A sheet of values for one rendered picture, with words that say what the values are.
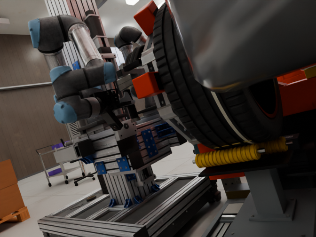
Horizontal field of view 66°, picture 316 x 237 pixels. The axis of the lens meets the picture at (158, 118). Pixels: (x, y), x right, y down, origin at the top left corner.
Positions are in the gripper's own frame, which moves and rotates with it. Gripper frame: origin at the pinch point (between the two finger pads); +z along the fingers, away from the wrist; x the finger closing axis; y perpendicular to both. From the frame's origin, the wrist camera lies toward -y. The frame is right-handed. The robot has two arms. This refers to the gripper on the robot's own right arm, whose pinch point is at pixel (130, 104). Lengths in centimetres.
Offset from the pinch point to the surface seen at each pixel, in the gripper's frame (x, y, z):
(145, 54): -22.5, 13.8, -9.2
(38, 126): 1025, 118, 501
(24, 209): 277, -70, 52
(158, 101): -21.9, -3.9, -9.9
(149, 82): -27.4, 2.0, -18.9
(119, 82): -0.3, 10.6, -2.4
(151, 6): -27.9, 30.0, -3.4
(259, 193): -39, -51, 12
